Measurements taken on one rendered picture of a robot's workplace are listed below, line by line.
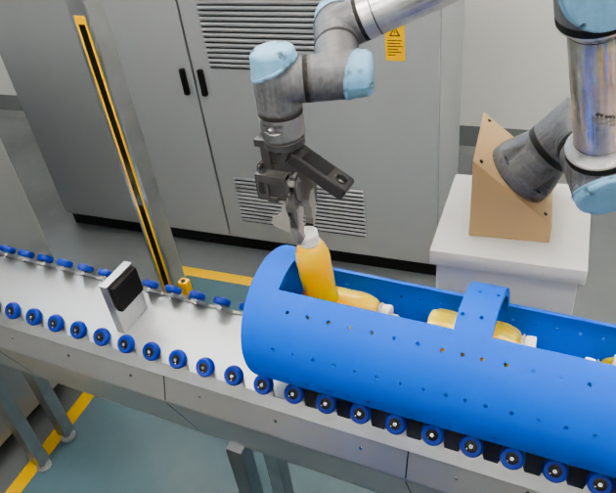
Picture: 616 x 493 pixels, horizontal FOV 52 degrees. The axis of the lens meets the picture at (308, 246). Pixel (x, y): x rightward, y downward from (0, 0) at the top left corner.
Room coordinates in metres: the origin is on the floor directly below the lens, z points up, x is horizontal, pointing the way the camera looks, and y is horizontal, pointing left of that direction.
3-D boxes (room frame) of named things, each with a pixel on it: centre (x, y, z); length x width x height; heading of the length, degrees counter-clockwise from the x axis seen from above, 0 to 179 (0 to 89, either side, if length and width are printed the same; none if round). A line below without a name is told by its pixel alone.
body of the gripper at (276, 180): (0.98, 0.02, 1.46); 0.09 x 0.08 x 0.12; 61
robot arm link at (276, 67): (0.98, 0.01, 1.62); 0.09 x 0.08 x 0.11; 84
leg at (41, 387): (1.63, 1.04, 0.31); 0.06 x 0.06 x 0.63; 61
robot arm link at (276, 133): (0.97, 0.02, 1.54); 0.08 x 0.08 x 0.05
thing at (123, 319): (1.23, 0.47, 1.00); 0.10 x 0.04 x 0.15; 151
